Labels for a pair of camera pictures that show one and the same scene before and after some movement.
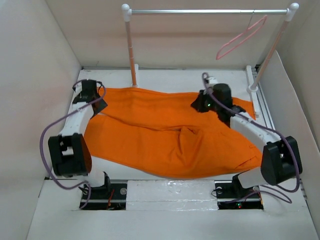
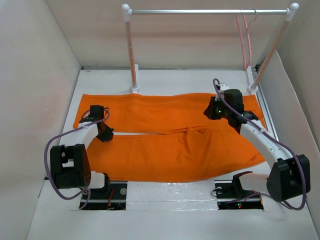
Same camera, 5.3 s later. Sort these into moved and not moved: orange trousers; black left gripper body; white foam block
Moved: black left gripper body
Not moved: white foam block; orange trousers
